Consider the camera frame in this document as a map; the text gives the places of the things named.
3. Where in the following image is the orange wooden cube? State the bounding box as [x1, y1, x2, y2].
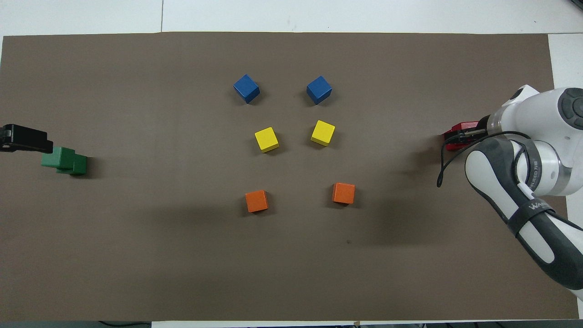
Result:
[332, 182, 356, 205]
[245, 190, 269, 213]

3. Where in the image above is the yellow wooden cube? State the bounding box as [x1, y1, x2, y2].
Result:
[254, 127, 280, 153]
[311, 120, 336, 147]

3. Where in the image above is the green wooden cube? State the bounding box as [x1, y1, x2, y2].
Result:
[41, 146, 76, 170]
[56, 154, 88, 176]

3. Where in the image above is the brown table mat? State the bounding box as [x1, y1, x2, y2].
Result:
[0, 32, 580, 322]

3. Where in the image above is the red wooden cube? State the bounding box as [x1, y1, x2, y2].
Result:
[444, 130, 470, 152]
[451, 121, 480, 144]

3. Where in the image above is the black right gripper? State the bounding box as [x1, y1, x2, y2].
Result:
[459, 116, 492, 139]

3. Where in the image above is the blue wooden cube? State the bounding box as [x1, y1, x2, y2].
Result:
[306, 75, 333, 106]
[233, 74, 261, 104]

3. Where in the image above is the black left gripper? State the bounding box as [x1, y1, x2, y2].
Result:
[0, 124, 54, 154]

